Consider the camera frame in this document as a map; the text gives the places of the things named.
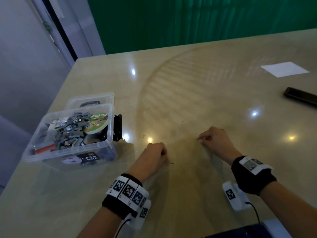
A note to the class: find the red stapler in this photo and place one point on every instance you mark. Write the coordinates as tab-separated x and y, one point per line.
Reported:
44	148

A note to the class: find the green curtain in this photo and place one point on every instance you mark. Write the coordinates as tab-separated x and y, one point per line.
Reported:
198	19

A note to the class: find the person's right hand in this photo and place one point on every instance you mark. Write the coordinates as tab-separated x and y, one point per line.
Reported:
220	142

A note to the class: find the transparent box lid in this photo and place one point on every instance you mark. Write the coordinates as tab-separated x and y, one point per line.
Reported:
106	99

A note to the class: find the black window post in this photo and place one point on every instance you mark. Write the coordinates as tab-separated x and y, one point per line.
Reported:
59	27

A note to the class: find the person's right forearm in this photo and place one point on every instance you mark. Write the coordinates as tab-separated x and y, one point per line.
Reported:
292	208

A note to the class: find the black marker wristband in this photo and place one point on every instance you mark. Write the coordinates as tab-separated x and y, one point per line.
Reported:
126	195
252	175

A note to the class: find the person's left hand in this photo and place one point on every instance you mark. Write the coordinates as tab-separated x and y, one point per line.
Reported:
148	161

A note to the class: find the small black device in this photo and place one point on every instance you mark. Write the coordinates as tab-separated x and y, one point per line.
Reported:
301	95

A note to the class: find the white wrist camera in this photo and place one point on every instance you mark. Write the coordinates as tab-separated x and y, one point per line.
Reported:
141	213
234	195

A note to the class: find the transparent storage box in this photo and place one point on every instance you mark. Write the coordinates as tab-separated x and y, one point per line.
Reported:
34	156

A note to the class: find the white paper sheet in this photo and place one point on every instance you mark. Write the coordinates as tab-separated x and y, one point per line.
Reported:
285	69

